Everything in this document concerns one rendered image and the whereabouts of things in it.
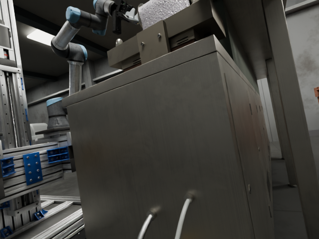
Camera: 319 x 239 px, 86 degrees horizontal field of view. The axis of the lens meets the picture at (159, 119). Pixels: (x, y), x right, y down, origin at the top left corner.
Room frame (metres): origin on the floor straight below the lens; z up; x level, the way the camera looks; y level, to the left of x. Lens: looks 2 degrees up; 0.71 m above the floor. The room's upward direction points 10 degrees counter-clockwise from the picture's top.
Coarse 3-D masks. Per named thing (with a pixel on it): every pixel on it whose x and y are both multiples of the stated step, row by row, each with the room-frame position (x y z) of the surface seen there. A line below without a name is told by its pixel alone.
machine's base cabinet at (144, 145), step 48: (96, 96) 0.61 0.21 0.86; (144, 96) 0.50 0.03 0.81; (192, 96) 0.42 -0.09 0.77; (240, 96) 0.58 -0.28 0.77; (96, 144) 0.63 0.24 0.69; (144, 144) 0.52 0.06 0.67; (192, 144) 0.43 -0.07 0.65; (240, 144) 0.43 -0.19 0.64; (96, 192) 0.66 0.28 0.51; (144, 192) 0.53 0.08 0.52; (192, 192) 0.45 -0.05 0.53; (240, 192) 0.39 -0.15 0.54
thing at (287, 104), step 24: (264, 0) 0.64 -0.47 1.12; (288, 48) 0.62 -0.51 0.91; (288, 72) 0.63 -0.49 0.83; (288, 96) 0.63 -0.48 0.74; (288, 120) 0.64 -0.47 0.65; (288, 144) 1.51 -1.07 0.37; (288, 168) 1.53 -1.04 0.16; (312, 168) 0.62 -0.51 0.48; (312, 192) 0.63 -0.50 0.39; (312, 216) 0.63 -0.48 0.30
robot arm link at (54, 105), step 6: (48, 102) 1.23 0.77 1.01; (54, 102) 1.23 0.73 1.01; (60, 102) 1.26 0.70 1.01; (48, 108) 1.24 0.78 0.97; (54, 108) 1.23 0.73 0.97; (60, 108) 1.26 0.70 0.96; (66, 108) 1.29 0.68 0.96; (48, 114) 1.24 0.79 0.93; (54, 114) 1.23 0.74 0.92; (66, 114) 1.34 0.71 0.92
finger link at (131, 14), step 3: (132, 9) 0.83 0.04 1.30; (126, 12) 0.85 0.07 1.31; (129, 12) 0.84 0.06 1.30; (132, 12) 0.83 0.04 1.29; (129, 15) 0.85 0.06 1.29; (132, 15) 0.83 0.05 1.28; (129, 18) 0.84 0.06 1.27; (132, 18) 0.83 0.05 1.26; (132, 21) 0.84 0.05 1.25; (135, 21) 0.84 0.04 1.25; (138, 21) 0.83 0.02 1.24
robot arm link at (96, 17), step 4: (92, 16) 0.94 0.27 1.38; (96, 16) 0.96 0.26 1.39; (100, 16) 0.96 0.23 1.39; (104, 16) 0.97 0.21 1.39; (92, 20) 0.94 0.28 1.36; (96, 20) 0.95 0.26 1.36; (100, 20) 0.97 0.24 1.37; (104, 20) 0.98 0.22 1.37; (92, 24) 0.95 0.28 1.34; (96, 24) 0.96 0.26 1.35; (100, 24) 0.98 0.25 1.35; (104, 24) 0.99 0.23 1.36; (92, 28) 0.98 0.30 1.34; (96, 28) 0.99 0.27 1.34; (100, 28) 0.99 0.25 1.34; (104, 28) 1.01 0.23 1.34; (96, 32) 1.00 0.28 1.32; (100, 32) 1.00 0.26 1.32; (104, 32) 1.02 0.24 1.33
